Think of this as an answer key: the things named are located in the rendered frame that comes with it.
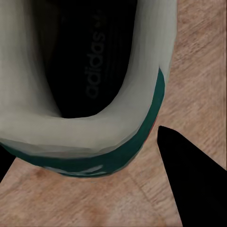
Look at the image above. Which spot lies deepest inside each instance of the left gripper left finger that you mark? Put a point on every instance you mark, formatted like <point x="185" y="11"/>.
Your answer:
<point x="6" y="160"/>

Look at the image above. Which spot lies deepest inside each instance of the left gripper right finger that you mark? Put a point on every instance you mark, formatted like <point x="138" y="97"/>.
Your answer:
<point x="198" y="183"/>

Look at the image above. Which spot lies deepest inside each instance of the gym shoe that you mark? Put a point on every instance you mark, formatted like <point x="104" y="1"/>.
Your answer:
<point x="82" y="81"/>

